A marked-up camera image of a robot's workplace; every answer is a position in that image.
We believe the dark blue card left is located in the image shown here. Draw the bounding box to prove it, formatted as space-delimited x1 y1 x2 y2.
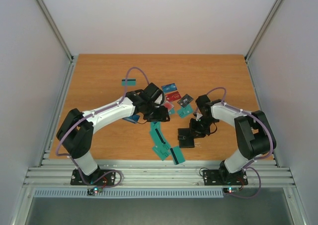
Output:
123 115 140 124

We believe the grey slotted cable duct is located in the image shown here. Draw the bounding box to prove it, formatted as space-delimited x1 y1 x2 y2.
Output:
33 188 224 199

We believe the red credit card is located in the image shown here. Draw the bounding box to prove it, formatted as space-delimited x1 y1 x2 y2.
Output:
165 91 181 102

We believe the left small circuit board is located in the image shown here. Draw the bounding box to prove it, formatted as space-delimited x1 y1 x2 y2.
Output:
87 187 103 196

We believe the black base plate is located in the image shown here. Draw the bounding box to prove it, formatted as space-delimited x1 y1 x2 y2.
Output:
70 169 116 186
201 169 248 186

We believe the teal card far back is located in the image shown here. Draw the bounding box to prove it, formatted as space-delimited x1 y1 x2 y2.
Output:
121 78 136 86

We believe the right small circuit board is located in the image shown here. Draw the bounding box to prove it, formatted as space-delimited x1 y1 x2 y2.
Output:
223 187 241 194

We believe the aluminium front rail frame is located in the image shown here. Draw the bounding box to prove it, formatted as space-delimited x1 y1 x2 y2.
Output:
23 159 296 188

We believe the white card red circle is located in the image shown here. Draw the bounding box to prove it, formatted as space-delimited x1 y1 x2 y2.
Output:
163 101 174 112

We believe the teal card near black card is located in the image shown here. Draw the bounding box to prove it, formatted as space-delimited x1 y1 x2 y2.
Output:
177 104 193 118

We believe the left aluminium corner post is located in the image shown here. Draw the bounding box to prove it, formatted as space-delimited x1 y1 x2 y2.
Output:
35 0 74 62

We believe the black leather card holder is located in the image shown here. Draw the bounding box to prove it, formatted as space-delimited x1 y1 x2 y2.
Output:
177 128 195 149

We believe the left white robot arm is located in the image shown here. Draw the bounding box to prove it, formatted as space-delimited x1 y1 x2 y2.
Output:
56 83 170 185

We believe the long teal card with stripe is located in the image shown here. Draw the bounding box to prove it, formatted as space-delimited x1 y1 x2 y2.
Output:
149 122 168 146

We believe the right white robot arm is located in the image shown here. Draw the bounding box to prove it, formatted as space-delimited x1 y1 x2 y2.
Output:
189 94 276 185

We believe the aluminium corner post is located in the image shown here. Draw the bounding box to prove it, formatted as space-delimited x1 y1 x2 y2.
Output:
244 0 284 64
35 0 74 62

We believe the small circuit board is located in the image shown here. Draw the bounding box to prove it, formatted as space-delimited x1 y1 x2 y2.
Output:
87 187 103 196
223 187 241 194

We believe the teal chip card centre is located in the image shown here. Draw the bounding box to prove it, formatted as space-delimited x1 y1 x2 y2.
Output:
168 108 175 115

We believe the right aluminium corner post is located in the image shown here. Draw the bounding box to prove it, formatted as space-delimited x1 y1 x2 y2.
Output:
244 0 284 64

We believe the black credit card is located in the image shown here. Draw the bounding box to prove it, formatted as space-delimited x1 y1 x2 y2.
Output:
177 94 193 108

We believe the teal VIP card front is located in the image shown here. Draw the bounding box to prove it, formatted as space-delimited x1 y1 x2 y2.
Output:
152 145 170 161

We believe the blue card with logo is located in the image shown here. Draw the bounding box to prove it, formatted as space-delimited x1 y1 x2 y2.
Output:
161 83 177 93

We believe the teal card black stripe front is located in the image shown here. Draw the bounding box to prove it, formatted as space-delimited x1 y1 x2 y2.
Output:
170 146 185 165

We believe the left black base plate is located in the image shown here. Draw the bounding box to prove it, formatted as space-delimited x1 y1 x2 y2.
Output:
70 169 116 186

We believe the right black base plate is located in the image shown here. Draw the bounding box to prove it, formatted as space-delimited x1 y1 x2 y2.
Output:
201 169 248 186

